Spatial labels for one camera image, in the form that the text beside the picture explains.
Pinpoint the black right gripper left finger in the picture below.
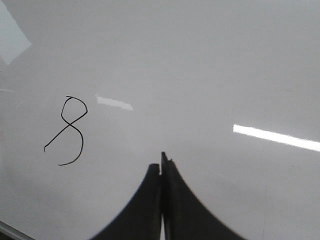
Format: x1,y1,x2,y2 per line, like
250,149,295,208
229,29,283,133
92,163,162,240

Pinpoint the white whiteboard with aluminium frame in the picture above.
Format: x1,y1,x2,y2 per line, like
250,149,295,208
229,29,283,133
0,0,320,240

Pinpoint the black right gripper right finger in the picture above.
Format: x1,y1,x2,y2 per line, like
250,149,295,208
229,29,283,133
161,151,243,240

